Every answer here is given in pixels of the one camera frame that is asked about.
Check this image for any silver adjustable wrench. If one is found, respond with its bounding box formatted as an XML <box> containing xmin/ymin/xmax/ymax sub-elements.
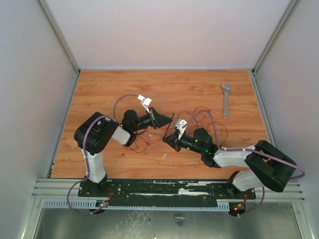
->
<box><xmin>221</xmin><ymin>83</ymin><xmax>232</xmax><ymax>118</ymax></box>

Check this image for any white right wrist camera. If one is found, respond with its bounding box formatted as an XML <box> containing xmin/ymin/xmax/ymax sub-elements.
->
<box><xmin>175</xmin><ymin>119</ymin><xmax>187</xmax><ymax>139</ymax></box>

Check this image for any red wire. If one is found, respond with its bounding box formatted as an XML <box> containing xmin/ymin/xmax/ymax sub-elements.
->
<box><xmin>124</xmin><ymin>106</ymin><xmax>229</xmax><ymax>154</ymax></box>

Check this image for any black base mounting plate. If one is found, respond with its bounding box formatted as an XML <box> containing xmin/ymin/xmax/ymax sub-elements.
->
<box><xmin>78</xmin><ymin>179</ymin><xmax>256</xmax><ymax>206</ymax></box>

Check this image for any dark purple wire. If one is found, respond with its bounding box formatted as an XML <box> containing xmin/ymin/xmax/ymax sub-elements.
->
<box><xmin>124</xmin><ymin>131</ymin><xmax>165</xmax><ymax>154</ymax></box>

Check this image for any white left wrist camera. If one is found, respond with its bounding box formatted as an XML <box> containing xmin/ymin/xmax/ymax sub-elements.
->
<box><xmin>137</xmin><ymin>95</ymin><xmax>152</xmax><ymax>113</ymax></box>

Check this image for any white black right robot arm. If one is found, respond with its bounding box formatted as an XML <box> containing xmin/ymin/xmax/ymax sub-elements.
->
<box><xmin>163</xmin><ymin>128</ymin><xmax>297</xmax><ymax>198</ymax></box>

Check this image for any black zip tie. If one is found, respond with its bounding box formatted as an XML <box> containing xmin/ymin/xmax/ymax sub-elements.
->
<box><xmin>162</xmin><ymin>113</ymin><xmax>175</xmax><ymax>138</ymax></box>

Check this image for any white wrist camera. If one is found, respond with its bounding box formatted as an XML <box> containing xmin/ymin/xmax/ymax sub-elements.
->
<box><xmin>175</xmin><ymin>119</ymin><xmax>187</xmax><ymax>139</ymax></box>
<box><xmin>137</xmin><ymin>95</ymin><xmax>152</xmax><ymax>113</ymax></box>

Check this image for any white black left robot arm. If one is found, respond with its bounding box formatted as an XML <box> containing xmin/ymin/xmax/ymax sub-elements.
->
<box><xmin>74</xmin><ymin>107</ymin><xmax>172</xmax><ymax>197</ymax></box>

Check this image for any aluminium corner post right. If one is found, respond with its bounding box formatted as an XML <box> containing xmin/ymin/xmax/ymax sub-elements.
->
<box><xmin>250</xmin><ymin>0</ymin><xmax>304</xmax><ymax>75</ymax></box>

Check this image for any blue grey wire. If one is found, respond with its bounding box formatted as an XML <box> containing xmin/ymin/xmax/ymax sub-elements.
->
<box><xmin>143</xmin><ymin>141</ymin><xmax>162</xmax><ymax>154</ymax></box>

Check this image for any aluminium corner post left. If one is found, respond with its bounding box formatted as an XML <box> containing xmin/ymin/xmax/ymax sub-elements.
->
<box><xmin>37</xmin><ymin>0</ymin><xmax>81</xmax><ymax>76</ymax></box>

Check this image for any aluminium corner post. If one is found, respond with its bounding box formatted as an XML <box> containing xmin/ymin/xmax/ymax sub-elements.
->
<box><xmin>250</xmin><ymin>0</ymin><xmax>304</xmax><ymax>75</ymax></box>
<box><xmin>37</xmin><ymin>0</ymin><xmax>81</xmax><ymax>76</ymax></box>

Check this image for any grey slotted cable duct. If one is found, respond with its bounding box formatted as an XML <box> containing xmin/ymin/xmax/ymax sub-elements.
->
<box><xmin>42</xmin><ymin>199</ymin><xmax>230</xmax><ymax>212</ymax></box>

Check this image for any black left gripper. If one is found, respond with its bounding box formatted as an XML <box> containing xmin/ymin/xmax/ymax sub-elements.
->
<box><xmin>133</xmin><ymin>107</ymin><xmax>173</xmax><ymax>132</ymax></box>

